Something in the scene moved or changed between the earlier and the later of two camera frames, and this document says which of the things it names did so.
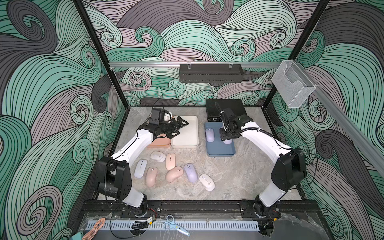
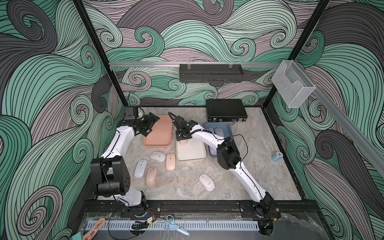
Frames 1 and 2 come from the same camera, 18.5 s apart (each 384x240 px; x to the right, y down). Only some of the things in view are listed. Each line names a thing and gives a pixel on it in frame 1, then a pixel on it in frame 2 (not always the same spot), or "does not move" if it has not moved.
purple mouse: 191,172 → 212,151
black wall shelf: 211,73 does not move
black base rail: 124,209 does not move
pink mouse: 173,174 → 183,142
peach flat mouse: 170,161 does not move
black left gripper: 174,127 → 150,123
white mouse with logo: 206,182 does not move
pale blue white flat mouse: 140,167 does not move
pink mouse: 151,176 does not move
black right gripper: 223,137 → 178,137
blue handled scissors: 171,223 does not move
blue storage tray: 217,148 does not move
